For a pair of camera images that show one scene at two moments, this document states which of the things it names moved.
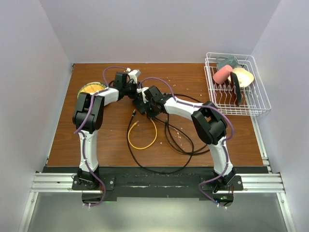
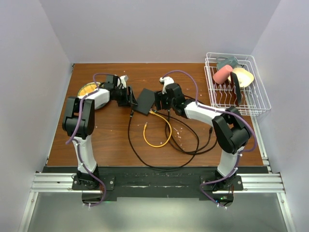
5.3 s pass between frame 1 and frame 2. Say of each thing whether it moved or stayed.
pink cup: stayed
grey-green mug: stayed
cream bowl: stayed
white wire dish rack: stayed
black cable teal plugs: moved
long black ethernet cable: moved
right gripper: moved
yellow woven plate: stayed
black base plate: stayed
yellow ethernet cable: moved
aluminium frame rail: stayed
